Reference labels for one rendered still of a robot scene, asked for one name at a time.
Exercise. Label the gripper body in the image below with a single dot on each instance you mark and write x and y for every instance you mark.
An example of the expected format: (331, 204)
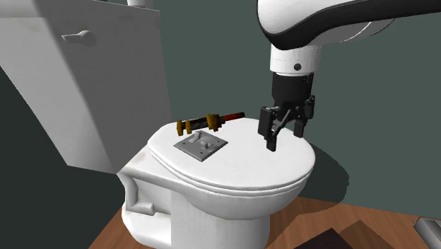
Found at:
(287, 88)

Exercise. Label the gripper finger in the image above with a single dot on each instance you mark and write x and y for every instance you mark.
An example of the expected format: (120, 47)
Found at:
(303, 115)
(267, 126)

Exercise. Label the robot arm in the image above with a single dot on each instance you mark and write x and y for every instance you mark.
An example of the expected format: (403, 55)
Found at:
(293, 13)

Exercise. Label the white toilet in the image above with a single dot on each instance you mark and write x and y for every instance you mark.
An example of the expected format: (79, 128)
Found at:
(237, 169)

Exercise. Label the dark red and yellow clamp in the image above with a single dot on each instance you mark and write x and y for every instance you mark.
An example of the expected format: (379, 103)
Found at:
(200, 123)

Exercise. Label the grey metal bar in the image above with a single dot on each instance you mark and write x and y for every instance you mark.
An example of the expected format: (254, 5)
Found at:
(430, 231)

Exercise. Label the grey switch plate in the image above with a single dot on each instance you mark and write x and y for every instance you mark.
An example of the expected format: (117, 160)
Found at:
(201, 145)

